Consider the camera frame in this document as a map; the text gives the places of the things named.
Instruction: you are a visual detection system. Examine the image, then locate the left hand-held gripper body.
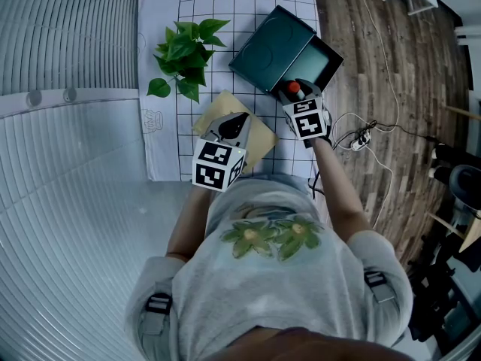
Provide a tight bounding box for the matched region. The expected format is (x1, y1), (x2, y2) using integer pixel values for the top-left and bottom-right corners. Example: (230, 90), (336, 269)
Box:
(192, 129), (250, 193)

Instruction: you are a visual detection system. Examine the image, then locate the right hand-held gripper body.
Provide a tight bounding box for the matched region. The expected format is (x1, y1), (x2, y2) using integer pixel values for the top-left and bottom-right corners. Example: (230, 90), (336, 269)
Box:
(281, 96), (333, 141)

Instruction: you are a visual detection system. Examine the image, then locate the small red ball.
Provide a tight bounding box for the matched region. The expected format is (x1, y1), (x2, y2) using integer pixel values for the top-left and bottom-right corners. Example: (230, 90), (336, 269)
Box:
(287, 80), (306, 102)

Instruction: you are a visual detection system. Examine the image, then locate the dark teal box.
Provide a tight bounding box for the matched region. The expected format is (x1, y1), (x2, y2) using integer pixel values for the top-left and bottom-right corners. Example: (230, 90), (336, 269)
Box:
(228, 5), (345, 96)

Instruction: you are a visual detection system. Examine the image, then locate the person's right forearm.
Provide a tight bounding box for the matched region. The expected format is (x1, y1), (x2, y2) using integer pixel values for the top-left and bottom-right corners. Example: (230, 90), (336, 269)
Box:
(310, 135), (371, 244)

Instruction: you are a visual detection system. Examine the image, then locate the person's left forearm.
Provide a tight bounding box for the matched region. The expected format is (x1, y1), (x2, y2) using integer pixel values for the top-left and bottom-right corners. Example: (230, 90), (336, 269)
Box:
(166, 188), (213, 263)

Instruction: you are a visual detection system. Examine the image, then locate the white power strip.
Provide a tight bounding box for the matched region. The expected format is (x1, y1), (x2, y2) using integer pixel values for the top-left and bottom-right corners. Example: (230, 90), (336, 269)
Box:
(349, 132), (373, 152)

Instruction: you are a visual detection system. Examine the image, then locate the green leafy plant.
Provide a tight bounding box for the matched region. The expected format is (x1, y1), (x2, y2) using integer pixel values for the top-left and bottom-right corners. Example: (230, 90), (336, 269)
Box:
(146, 17), (231, 105)

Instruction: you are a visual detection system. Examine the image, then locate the grey flower-print shirt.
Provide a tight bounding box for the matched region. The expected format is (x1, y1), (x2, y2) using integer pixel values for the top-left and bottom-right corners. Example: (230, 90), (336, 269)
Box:
(126, 174), (414, 356)

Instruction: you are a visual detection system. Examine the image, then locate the white window blind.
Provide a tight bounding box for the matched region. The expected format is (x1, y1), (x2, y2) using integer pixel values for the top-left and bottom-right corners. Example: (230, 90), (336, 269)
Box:
(0, 0), (195, 361)

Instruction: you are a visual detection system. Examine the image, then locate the black round stool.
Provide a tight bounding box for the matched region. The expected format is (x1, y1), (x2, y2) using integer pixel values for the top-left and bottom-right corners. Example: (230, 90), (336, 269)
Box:
(449, 165), (481, 210)

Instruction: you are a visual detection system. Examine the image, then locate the person's chin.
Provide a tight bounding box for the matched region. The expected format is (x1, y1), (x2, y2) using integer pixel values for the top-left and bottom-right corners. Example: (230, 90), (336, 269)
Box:
(202, 325), (414, 361)

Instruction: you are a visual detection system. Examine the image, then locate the black equipment stand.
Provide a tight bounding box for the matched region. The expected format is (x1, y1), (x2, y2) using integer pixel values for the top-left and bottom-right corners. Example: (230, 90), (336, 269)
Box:
(405, 235), (481, 353)

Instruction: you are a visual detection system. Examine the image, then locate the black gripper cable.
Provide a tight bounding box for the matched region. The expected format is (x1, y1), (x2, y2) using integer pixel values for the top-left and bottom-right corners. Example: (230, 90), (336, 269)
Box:
(302, 136), (334, 199)

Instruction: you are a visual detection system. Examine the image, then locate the white cable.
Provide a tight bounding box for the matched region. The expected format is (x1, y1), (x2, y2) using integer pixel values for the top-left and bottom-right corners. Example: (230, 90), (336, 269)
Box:
(332, 0), (401, 229)

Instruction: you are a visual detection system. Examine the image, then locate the black floor cable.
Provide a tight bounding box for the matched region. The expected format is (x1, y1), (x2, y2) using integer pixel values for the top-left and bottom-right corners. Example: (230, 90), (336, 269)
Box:
(366, 120), (439, 143)

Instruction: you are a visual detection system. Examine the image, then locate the grey harness strap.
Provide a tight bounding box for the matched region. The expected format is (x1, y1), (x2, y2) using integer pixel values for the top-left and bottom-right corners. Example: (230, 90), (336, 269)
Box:
(363, 270), (398, 303)
(141, 291), (174, 334)

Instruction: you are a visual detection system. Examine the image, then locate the wooden table frame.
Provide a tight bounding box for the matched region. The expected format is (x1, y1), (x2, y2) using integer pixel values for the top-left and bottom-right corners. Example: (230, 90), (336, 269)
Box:
(428, 103), (481, 253)

